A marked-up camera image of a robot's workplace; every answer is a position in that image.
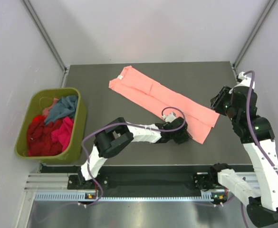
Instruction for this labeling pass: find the olive green plastic bin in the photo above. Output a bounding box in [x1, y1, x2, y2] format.
[15, 87, 87, 164]

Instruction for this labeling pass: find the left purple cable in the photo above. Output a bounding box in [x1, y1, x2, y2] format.
[81, 106, 186, 206]

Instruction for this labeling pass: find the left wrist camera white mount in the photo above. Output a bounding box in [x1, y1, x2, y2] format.
[162, 112, 177, 123]

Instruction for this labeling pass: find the red t shirt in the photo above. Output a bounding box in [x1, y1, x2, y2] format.
[27, 115, 63, 157]

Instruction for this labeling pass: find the slotted grey cable duct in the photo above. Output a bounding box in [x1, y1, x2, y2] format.
[34, 191, 225, 202]

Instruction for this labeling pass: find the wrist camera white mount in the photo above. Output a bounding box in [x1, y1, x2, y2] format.
[162, 112, 177, 123]
[229, 70, 255, 94]

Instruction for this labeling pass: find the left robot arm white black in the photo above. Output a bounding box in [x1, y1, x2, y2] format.
[78, 116, 192, 189]

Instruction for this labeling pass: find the right aluminium corner post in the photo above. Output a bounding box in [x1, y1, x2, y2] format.
[231, 0, 278, 71]

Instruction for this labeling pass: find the grey blue t shirt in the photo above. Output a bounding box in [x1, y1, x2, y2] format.
[44, 95, 78, 125]

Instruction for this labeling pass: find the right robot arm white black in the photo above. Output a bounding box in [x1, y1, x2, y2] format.
[208, 86, 278, 228]

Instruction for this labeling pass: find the magenta pink t shirt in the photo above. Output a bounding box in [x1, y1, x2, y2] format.
[51, 116, 74, 152]

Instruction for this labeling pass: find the salmon pink t shirt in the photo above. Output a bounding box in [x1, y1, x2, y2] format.
[108, 66, 219, 144]

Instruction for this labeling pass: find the left aluminium corner post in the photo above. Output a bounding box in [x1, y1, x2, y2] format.
[19, 0, 69, 73]

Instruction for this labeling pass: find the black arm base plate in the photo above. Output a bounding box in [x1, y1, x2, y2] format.
[67, 172, 225, 192]

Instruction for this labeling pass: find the aluminium corner post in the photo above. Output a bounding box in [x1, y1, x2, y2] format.
[231, 0, 278, 71]
[19, 0, 69, 73]

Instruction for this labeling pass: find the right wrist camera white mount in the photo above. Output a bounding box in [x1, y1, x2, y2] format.
[229, 70, 255, 94]

